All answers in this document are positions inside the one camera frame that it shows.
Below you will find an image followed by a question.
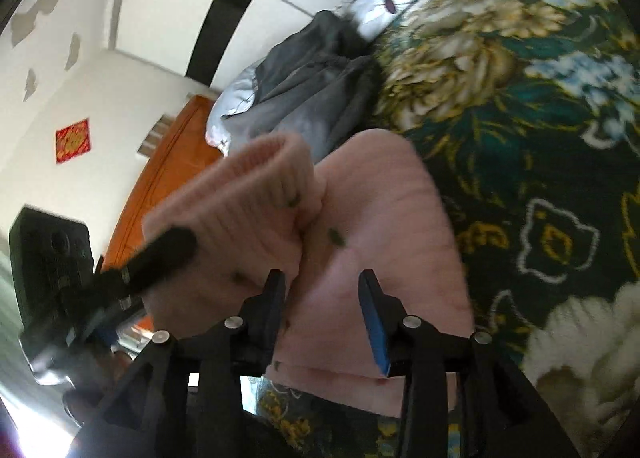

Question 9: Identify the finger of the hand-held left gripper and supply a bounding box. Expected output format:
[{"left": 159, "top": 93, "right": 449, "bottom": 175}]
[{"left": 121, "top": 227, "right": 199, "bottom": 298}]

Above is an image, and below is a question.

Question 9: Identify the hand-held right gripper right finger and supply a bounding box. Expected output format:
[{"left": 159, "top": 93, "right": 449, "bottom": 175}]
[{"left": 357, "top": 269, "right": 582, "bottom": 458}]

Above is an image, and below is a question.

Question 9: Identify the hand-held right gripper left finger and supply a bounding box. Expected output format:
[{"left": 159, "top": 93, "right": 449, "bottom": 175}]
[{"left": 75, "top": 268, "right": 287, "bottom": 458}]

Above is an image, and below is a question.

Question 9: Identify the pink fleece garment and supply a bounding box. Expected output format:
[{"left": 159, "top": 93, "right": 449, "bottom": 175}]
[{"left": 141, "top": 128, "right": 476, "bottom": 413}]

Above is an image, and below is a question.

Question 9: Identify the person's left hand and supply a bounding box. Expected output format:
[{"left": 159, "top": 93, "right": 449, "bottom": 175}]
[{"left": 62, "top": 345, "right": 138, "bottom": 434}]

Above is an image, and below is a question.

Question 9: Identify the orange wooden headboard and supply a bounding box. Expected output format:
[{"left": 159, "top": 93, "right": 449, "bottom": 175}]
[{"left": 101, "top": 94, "right": 224, "bottom": 271}]

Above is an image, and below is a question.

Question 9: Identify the dark grey garment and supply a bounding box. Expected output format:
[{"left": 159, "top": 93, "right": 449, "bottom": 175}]
[{"left": 222, "top": 8, "right": 387, "bottom": 166}]

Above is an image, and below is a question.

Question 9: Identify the floral printed blanket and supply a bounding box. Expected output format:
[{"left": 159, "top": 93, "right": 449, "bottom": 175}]
[{"left": 254, "top": 0, "right": 640, "bottom": 458}]

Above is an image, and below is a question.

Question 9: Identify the red wall decoration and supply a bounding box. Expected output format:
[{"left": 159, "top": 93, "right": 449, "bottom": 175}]
[{"left": 55, "top": 118, "right": 91, "bottom": 164}]

